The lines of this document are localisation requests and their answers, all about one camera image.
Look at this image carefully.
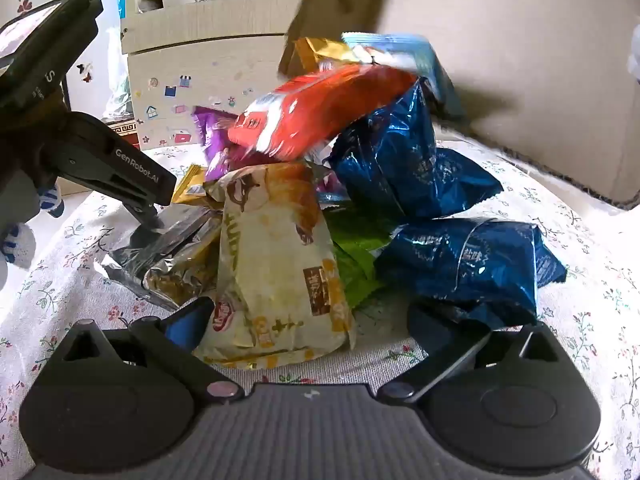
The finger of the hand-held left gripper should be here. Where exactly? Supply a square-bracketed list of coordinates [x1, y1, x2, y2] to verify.
[120, 195, 167, 235]

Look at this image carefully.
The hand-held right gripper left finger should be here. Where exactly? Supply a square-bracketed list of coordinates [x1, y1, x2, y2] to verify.
[50, 297, 243, 401]

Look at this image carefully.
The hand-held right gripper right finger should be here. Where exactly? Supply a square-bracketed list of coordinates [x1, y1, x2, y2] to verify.
[377, 302, 576, 406]

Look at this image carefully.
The small yellow snack packet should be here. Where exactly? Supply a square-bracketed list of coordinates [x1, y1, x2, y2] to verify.
[170, 164, 221, 208]

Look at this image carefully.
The silver foil snack packet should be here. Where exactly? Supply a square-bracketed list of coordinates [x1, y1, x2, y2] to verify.
[100, 205, 223, 311]

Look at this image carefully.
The shiny blue snack packet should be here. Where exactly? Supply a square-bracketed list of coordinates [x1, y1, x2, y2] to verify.
[325, 77, 503, 218]
[375, 217, 568, 328]

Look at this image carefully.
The cream bread packet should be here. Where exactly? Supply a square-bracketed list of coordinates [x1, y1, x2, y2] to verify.
[192, 162, 357, 371]

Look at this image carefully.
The green snack packet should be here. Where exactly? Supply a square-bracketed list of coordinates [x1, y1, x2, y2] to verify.
[325, 210, 396, 311]

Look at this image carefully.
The red snack packet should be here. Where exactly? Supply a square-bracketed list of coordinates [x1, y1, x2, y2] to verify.
[227, 62, 418, 161]

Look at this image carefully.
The orange-yellow snack packet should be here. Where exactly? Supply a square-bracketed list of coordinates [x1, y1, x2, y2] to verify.
[278, 36, 361, 78]

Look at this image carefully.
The light blue snack packet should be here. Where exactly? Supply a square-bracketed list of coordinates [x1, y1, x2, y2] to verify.
[341, 32, 466, 121]

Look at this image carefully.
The brown cardboard box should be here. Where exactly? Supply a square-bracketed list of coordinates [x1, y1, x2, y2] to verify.
[277, 0, 640, 208]

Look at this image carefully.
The person's left hand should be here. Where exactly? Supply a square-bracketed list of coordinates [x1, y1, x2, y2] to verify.
[0, 167, 67, 291]

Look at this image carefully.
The red patterned box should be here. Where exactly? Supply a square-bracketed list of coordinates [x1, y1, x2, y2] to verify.
[104, 118, 142, 151]

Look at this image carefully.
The purple snack packet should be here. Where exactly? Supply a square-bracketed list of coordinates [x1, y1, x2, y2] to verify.
[192, 105, 346, 198]

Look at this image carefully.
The white wooden cabinet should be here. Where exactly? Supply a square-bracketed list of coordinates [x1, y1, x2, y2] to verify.
[120, 0, 326, 151]

